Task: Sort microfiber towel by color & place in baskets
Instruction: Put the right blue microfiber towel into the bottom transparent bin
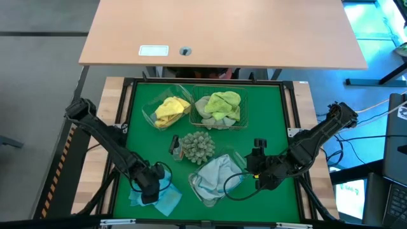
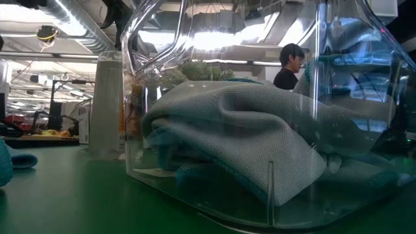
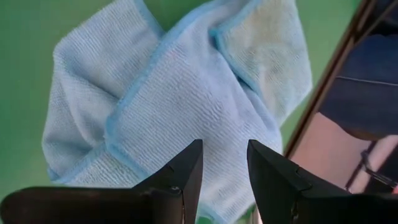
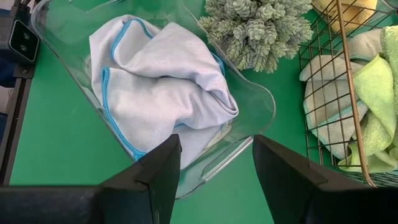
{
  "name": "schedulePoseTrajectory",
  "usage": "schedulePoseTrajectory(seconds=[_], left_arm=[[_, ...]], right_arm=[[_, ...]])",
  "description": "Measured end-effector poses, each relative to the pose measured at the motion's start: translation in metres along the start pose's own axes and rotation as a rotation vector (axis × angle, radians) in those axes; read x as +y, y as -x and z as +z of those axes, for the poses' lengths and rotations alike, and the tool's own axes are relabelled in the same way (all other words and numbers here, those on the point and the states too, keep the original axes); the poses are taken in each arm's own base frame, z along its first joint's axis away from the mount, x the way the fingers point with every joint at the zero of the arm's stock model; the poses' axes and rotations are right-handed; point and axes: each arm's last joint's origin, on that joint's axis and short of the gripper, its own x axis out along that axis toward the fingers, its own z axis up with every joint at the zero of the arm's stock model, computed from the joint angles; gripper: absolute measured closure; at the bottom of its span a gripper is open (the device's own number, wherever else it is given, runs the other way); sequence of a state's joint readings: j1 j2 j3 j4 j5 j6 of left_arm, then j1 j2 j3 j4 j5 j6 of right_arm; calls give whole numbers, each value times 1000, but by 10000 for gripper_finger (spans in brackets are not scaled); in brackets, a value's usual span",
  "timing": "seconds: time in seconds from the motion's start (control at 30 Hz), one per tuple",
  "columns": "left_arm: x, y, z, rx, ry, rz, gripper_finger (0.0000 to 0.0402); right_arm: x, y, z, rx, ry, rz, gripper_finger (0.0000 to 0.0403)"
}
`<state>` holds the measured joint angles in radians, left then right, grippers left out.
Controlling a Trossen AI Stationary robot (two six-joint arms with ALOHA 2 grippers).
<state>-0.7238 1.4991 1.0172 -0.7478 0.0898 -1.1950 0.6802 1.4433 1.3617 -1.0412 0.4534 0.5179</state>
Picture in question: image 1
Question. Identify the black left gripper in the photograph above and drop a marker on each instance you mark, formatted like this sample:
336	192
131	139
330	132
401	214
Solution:
149	179

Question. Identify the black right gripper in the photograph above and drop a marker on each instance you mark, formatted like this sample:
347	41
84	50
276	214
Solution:
270	167

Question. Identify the turquoise blue microfiber towel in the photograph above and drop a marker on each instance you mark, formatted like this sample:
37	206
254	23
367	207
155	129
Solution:
170	200

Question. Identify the pale blue microfiber towel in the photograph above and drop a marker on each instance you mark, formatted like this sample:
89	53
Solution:
216	175

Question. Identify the lime green microfiber towel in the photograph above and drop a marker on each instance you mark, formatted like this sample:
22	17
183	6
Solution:
222	101

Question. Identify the cream green-edged microfiber towel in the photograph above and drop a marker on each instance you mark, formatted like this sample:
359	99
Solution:
201	108

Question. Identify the yellow microfiber towel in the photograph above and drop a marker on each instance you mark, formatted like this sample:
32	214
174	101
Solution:
170	111

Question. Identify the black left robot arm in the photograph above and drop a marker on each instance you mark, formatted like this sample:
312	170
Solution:
105	136

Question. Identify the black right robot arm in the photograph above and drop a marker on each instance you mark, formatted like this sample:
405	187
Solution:
318	133

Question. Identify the clear plastic bin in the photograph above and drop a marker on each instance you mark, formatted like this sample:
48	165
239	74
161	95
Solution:
151	109
238	159

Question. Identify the small clear bottle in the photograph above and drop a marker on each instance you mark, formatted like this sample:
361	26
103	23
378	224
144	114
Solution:
175	149

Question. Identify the artificial green succulent plant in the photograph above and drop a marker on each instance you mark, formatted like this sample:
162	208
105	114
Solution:
197	148

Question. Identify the black beam orange stripes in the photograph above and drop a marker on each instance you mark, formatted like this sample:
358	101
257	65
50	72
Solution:
63	178

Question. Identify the white lit monitor screen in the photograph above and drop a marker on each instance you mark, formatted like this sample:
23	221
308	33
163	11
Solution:
349	198

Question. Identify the black diagonal strut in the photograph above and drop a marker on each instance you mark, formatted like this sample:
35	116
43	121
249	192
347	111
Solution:
356	171

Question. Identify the dark blue bag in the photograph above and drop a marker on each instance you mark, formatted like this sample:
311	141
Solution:
219	73

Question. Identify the grey laptop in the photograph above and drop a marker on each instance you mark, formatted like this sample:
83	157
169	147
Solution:
395	152

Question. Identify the light wooden desk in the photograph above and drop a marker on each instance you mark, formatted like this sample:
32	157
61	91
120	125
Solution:
238	31

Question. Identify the round silver desk grommet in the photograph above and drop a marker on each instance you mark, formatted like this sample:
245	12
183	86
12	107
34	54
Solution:
185	51

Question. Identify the black desk leg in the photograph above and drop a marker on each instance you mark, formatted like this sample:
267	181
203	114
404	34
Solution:
375	82

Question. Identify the white rectangular desk plate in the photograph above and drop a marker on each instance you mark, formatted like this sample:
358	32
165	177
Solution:
154	50

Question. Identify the grey chair leg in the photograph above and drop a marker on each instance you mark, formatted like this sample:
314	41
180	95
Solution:
11	142

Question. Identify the silver frame bracket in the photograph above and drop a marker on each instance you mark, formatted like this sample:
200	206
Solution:
117	222
294	225

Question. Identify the black table frame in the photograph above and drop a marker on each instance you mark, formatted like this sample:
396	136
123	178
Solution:
210	79

